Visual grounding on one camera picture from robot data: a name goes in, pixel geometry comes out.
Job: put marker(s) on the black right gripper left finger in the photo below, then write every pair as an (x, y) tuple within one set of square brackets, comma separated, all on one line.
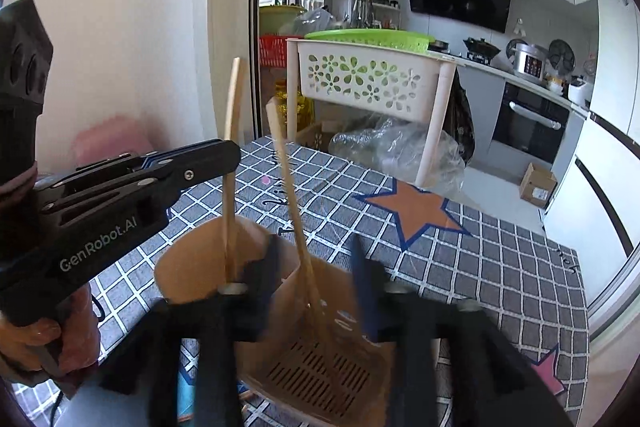
[(261, 278)]

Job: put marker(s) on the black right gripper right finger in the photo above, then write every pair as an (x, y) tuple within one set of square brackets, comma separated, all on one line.
[(375, 307)]

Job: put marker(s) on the beige plastic utensil holder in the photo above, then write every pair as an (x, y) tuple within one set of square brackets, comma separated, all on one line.
[(286, 365)]

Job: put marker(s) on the person's left hand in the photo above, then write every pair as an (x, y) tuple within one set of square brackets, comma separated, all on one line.
[(80, 342)]

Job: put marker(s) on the pink plastic stool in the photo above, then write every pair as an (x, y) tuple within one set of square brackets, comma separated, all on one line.
[(110, 138)]

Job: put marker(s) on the grey checked tablecloth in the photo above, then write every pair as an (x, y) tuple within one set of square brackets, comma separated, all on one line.
[(490, 321)]

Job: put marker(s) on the clear plastic bag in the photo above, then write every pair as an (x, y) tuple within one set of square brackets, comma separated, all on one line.
[(395, 147)]

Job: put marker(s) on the black plastic bag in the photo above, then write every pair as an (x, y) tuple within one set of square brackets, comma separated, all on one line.
[(458, 121)]

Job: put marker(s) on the cardboard box on floor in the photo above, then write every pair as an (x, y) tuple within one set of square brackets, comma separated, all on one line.
[(537, 185)]

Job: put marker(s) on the white flower-pattern storage rack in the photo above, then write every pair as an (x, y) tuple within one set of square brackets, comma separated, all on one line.
[(410, 86)]

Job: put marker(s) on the black built-in oven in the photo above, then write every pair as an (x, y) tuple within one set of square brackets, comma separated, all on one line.
[(530, 123)]

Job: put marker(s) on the white refrigerator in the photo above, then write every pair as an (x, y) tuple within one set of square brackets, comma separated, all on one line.
[(595, 209)]

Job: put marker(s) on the green plastic basket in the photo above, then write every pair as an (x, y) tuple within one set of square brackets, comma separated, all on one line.
[(385, 38)]

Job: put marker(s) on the red plastic basket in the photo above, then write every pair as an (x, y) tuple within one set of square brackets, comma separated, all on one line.
[(273, 51)]

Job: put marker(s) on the black wok on stove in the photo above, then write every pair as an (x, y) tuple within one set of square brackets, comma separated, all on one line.
[(480, 51)]

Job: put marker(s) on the silver rice cooker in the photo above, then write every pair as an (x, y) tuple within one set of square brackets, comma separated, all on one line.
[(528, 60)]

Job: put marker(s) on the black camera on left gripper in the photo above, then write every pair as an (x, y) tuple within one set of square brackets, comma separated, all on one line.
[(26, 58)]

